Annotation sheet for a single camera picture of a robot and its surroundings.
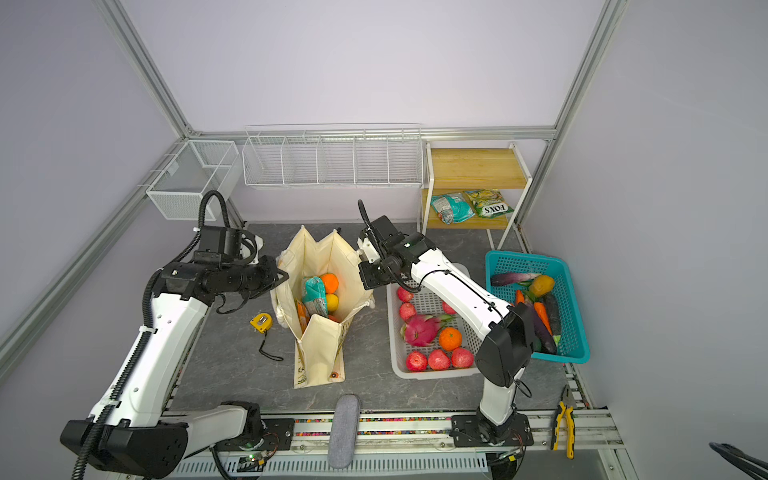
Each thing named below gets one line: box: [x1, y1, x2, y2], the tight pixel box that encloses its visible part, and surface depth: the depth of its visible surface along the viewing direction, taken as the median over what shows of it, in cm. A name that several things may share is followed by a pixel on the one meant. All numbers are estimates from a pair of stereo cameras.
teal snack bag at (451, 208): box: [430, 192, 476, 225], surface depth 101 cm
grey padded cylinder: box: [327, 394, 361, 469], surface depth 74 cm
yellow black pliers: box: [551, 385, 575, 460], surface depth 76 cm
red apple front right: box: [452, 347, 474, 368], surface depth 82 cm
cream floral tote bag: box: [270, 225, 375, 389], surface depth 82 cm
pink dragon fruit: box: [400, 314, 452, 347], surface depth 85 cm
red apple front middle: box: [428, 349, 450, 371], surface depth 82 cm
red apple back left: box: [397, 286, 414, 303], surface depth 97 cm
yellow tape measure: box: [250, 312, 284, 362], surface depth 93 cm
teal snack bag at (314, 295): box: [302, 276, 328, 317], surface depth 85 cm
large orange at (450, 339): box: [439, 327, 463, 352], surface depth 86 cm
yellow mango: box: [530, 275, 555, 297], surface depth 97 cm
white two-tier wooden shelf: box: [422, 142, 533, 248], surface depth 96 cm
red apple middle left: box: [399, 302, 416, 322], surface depth 92 cm
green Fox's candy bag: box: [464, 189, 514, 219], surface depth 103 cm
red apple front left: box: [406, 350, 427, 372], surface depth 82 cm
